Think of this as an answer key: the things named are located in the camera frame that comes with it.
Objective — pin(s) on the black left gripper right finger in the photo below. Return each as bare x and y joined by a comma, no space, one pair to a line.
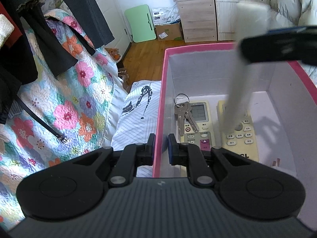
190,156

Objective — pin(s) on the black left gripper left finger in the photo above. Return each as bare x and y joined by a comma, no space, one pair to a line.
124,163

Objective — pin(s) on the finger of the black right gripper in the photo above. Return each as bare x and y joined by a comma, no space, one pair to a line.
290,44

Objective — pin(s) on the cream remote control edgewise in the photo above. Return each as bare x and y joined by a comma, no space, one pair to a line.
199,131

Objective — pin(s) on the white remote control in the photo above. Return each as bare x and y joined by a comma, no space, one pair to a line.
252,19

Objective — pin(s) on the pink storage box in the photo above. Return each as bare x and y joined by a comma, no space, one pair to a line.
283,110

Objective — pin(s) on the white patterned table cloth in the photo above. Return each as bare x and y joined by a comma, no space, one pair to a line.
139,115

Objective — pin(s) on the grey puffer jacket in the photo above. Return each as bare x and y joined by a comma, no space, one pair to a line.
291,13

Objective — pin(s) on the silver key bunch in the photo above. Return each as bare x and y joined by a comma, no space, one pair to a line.
182,110

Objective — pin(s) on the yellowed cream remote control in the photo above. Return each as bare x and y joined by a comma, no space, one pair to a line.
240,140

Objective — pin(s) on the floral quilt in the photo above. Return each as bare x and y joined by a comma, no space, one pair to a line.
82,104

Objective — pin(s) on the wooden shelf cabinet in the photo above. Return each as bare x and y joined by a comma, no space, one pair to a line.
199,20

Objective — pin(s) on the black belt with buckle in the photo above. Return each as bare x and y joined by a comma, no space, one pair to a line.
61,138

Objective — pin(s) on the cardboard box on floor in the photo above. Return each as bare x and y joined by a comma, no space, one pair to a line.
170,32

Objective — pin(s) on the green folding table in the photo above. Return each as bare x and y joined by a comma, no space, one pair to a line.
141,23

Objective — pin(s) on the white printed package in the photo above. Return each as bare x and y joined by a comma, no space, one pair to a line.
165,15

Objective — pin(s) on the dark hanging clothes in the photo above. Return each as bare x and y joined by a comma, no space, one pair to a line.
17,65

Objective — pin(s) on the white door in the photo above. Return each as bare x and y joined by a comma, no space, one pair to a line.
114,18

